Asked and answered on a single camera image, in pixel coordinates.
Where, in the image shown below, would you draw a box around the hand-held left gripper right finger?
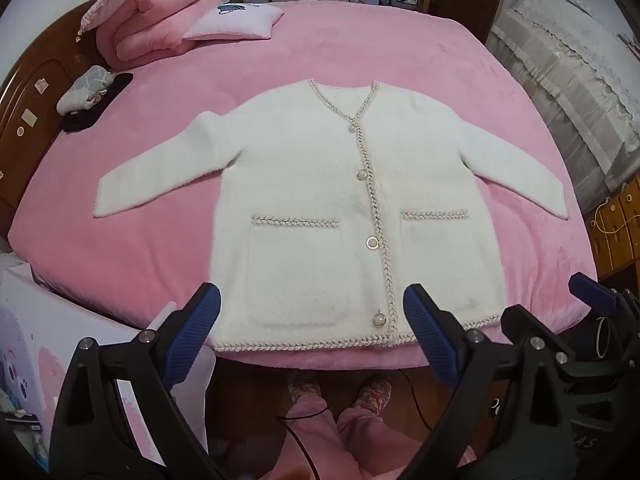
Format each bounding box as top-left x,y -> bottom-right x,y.
400,284 -> 577,480

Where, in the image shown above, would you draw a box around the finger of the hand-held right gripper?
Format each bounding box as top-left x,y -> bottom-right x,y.
501,304 -> 601,377
569,272 -> 640,361

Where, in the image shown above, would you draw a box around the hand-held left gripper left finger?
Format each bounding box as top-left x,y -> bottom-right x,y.
47,282 -> 222,480

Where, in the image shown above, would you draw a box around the white fuzzy cardigan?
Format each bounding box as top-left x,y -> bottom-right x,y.
92,79 -> 573,353

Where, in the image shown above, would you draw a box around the yellow wooden cabinet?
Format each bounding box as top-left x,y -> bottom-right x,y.
582,175 -> 640,281

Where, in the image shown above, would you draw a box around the knitted multicolour slipper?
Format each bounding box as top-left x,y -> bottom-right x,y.
287,370 -> 326,403
352,376 -> 393,413

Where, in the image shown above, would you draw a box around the person's pink pants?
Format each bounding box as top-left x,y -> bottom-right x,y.
272,395 -> 476,480

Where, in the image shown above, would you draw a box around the white cartoon-printed board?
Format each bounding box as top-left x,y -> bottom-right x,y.
0,255 -> 216,480

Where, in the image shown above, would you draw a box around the lace-covered white furniture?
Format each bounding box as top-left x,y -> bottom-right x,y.
487,0 -> 640,216

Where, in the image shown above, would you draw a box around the black cloth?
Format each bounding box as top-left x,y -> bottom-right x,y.
62,72 -> 135,133

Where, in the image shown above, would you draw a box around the grey patterned cloth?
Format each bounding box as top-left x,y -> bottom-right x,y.
56,65 -> 118,115

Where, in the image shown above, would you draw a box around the pink fleece bed blanket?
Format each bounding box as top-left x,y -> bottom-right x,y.
7,0 -> 598,372

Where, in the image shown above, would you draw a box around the brown wooden headboard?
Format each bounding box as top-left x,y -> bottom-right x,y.
0,0 -> 108,211

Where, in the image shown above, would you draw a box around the folded pink quilt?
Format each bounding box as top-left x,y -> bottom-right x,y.
95,0 -> 213,68

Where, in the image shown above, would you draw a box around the small pink printed cushion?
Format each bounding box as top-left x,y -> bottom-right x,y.
182,0 -> 286,41

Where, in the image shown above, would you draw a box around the pink lace-trimmed pillow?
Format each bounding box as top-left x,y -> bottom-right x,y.
75,0 -> 151,41

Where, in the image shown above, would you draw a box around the black cable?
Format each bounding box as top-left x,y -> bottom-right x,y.
277,412 -> 326,480
400,370 -> 433,433

